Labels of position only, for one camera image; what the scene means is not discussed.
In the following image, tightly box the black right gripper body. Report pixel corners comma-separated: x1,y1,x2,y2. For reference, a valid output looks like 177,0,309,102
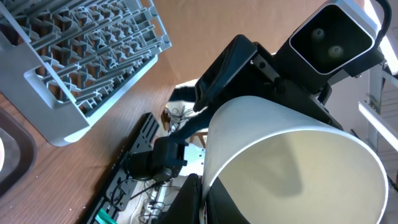
214,42,343,130

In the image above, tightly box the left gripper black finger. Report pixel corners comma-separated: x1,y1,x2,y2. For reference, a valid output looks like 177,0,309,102
158,174,202,224

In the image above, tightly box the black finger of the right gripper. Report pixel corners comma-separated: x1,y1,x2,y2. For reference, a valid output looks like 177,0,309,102
193,34,257,112

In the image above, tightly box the white cup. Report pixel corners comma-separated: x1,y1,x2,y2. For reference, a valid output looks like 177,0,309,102
202,96,388,223

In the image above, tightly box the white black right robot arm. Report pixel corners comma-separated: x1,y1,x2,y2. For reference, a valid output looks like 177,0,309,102
124,34,341,183

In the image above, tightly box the grey plastic dishwasher rack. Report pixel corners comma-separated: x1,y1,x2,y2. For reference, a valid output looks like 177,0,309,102
1,0,172,146

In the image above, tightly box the dark brown serving tray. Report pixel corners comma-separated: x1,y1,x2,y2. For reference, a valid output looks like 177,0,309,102
1,108,37,197

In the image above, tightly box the black mounting rail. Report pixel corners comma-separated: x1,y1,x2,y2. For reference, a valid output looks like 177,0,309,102
80,113,159,224

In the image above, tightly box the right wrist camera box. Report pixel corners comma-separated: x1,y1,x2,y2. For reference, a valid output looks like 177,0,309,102
274,0,384,93

